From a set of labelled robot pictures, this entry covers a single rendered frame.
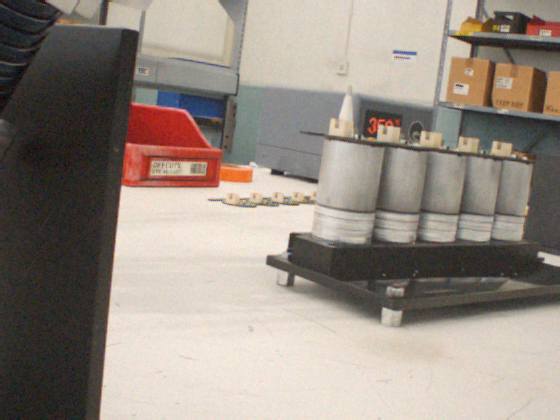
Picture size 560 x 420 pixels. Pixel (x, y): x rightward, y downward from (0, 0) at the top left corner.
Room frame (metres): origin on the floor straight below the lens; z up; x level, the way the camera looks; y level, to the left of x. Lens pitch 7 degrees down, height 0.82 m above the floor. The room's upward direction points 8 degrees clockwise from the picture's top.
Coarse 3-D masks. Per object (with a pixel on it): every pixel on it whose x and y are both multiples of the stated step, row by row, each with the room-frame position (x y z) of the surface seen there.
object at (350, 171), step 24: (336, 144) 0.31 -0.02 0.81; (360, 144) 0.31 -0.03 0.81; (336, 168) 0.31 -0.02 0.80; (360, 168) 0.31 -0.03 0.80; (336, 192) 0.31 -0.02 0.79; (360, 192) 0.31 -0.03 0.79; (336, 216) 0.31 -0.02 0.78; (360, 216) 0.31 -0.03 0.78; (336, 240) 0.31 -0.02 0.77; (360, 240) 0.31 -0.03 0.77
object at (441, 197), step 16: (432, 160) 0.34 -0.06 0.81; (448, 160) 0.34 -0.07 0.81; (464, 160) 0.35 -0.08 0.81; (432, 176) 0.34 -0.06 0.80; (448, 176) 0.34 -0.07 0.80; (432, 192) 0.34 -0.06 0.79; (448, 192) 0.34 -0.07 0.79; (432, 208) 0.34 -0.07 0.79; (448, 208) 0.34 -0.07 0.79; (432, 224) 0.34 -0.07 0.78; (448, 224) 0.34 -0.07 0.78; (416, 240) 0.35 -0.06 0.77; (432, 240) 0.34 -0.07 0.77; (448, 240) 0.35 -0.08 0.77
